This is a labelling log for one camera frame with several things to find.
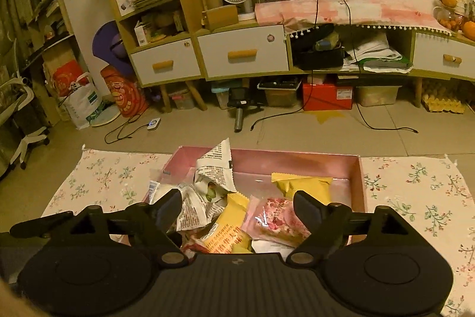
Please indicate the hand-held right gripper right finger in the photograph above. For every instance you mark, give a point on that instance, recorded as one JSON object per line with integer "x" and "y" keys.
{"x": 306, "y": 207}

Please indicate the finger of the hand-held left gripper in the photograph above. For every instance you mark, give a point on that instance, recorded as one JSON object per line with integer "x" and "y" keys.
{"x": 40, "y": 226}

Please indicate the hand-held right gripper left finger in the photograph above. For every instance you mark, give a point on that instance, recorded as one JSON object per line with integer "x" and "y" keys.
{"x": 169, "y": 207}

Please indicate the yellow snack packet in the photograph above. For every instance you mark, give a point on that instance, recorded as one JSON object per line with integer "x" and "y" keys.
{"x": 304, "y": 187}

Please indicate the white blue snack packet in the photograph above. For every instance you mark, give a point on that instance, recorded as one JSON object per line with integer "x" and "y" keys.
{"x": 156, "y": 190}

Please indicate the newsprint snack packet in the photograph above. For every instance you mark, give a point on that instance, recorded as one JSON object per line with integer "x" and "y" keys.
{"x": 195, "y": 209}
{"x": 215, "y": 172}

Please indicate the pink snack packet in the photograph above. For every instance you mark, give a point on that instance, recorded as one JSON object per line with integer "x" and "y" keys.
{"x": 274, "y": 220}

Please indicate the red snack packet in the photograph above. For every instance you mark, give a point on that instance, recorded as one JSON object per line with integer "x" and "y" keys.
{"x": 191, "y": 246}

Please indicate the pink cardboard box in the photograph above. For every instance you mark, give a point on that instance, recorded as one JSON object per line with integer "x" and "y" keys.
{"x": 297, "y": 163}

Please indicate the plain white snack packet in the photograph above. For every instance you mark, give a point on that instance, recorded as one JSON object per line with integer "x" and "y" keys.
{"x": 271, "y": 247}

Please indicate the orange sandwich snack packet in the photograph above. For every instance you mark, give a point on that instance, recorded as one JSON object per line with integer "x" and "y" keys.
{"x": 230, "y": 224}

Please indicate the small white device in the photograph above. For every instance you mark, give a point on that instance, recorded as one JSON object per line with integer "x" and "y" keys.
{"x": 153, "y": 124}

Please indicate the floral cloth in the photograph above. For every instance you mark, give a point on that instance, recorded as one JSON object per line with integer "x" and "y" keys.
{"x": 408, "y": 190}

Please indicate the white office chair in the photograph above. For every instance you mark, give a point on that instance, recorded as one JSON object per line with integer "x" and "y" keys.
{"x": 22, "y": 124}

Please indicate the small clear bin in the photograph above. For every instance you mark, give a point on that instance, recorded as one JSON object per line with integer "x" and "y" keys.
{"x": 182, "y": 101}

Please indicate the white round scale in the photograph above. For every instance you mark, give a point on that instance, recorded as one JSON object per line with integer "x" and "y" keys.
{"x": 105, "y": 116}

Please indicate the red storage box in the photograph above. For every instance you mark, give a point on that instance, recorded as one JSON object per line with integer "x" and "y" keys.
{"x": 326, "y": 94}

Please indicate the clear bin with dark lid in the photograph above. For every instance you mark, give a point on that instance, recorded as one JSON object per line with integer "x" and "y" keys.
{"x": 280, "y": 94}

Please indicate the clear bin with teal lid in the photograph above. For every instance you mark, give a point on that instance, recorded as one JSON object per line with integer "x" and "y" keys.
{"x": 220, "y": 96}

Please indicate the orange printed bag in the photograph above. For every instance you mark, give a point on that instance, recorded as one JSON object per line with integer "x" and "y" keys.
{"x": 124, "y": 92}

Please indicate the white sack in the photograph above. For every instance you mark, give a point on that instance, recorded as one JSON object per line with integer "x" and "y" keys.
{"x": 81, "y": 103}

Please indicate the red printed bag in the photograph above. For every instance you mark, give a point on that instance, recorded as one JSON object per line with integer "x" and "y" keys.
{"x": 68, "y": 77}

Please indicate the black case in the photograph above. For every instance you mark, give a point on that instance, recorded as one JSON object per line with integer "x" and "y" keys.
{"x": 319, "y": 53}

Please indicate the wooden shelf cabinet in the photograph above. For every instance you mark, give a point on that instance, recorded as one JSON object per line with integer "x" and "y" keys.
{"x": 159, "y": 42}

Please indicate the wooden drawer cabinet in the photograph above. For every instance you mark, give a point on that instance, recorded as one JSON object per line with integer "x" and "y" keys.
{"x": 243, "y": 51}

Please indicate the pile of papers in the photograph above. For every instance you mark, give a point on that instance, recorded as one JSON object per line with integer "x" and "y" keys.
{"x": 378, "y": 55}

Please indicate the egg tray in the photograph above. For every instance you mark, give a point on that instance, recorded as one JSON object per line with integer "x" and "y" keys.
{"x": 443, "y": 102}

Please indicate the cluttered storage rack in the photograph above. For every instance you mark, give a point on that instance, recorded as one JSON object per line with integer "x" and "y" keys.
{"x": 48, "y": 42}

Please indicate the small wooden box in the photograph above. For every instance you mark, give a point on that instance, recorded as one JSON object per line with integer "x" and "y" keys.
{"x": 221, "y": 17}

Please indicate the long wooden sideboard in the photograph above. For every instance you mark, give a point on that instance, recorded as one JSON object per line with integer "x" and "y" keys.
{"x": 441, "y": 57}

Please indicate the pink table runner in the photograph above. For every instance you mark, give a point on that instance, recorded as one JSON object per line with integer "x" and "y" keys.
{"x": 371, "y": 12}

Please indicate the black camera gimbal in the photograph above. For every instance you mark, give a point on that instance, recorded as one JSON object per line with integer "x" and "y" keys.
{"x": 239, "y": 105}

